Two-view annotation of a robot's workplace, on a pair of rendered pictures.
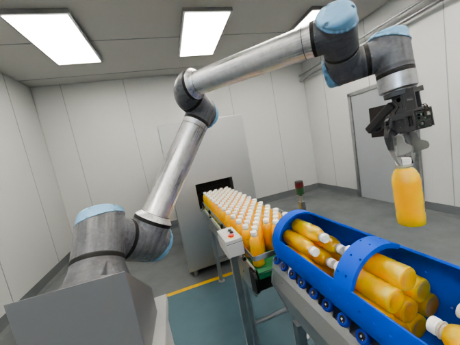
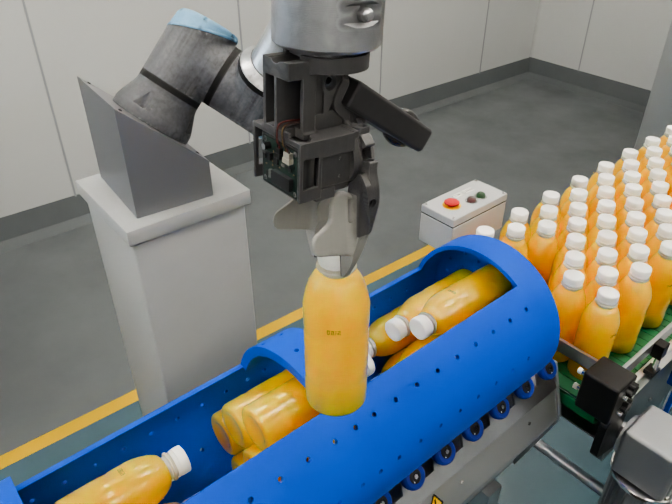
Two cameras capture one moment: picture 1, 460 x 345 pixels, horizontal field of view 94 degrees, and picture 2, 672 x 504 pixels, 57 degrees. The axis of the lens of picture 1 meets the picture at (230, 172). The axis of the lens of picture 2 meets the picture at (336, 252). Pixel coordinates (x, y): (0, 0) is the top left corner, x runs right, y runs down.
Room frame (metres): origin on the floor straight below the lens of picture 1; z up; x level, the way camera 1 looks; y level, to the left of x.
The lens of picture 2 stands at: (0.42, -0.98, 1.82)
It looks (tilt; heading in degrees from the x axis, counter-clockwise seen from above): 34 degrees down; 66
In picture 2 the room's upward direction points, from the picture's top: straight up
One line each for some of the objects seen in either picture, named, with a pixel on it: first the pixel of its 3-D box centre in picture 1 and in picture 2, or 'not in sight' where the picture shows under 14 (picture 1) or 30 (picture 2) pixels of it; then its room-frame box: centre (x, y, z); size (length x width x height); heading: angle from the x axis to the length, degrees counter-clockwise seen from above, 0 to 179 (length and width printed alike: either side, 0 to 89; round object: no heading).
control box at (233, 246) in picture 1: (230, 241); (463, 216); (1.23, 0.08, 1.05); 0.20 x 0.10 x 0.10; 16
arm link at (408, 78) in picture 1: (398, 83); (329, 20); (0.62, -0.52, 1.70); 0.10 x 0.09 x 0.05; 104
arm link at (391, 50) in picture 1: (389, 53); not in sight; (0.63, -0.51, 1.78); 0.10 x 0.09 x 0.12; 61
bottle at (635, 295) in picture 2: not in sight; (627, 310); (1.39, -0.31, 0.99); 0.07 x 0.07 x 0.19
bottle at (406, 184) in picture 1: (407, 194); (336, 332); (0.63, -0.52, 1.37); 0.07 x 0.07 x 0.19
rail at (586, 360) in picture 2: (285, 248); (525, 324); (1.19, -0.24, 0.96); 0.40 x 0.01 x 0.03; 106
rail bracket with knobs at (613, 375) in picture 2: not in sight; (602, 391); (1.21, -0.44, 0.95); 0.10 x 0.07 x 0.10; 106
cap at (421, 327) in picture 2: (324, 237); (422, 326); (0.86, -0.34, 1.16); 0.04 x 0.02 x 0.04; 106
